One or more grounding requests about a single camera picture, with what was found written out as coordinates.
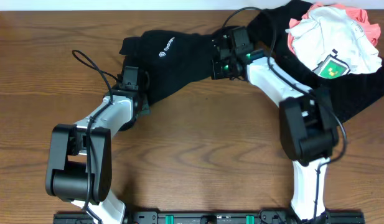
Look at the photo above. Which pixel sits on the black garment under pile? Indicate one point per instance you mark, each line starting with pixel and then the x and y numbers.
pixel 350 94

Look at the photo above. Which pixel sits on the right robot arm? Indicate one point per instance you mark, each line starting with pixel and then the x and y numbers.
pixel 307 131

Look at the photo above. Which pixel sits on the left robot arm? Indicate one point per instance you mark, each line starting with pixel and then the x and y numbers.
pixel 79 167

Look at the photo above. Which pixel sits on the black polo shirt with logo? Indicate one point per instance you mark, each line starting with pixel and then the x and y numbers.
pixel 172 59

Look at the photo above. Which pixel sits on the white shirt with green print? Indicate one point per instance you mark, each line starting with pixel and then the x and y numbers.
pixel 331 44

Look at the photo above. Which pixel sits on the coral pink shirt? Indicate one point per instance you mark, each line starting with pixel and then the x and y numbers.
pixel 372 31

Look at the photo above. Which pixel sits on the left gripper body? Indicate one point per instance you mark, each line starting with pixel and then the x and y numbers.
pixel 144 108

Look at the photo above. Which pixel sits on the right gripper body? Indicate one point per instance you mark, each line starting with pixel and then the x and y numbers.
pixel 224 68

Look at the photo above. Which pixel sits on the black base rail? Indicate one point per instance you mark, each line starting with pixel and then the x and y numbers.
pixel 262 217

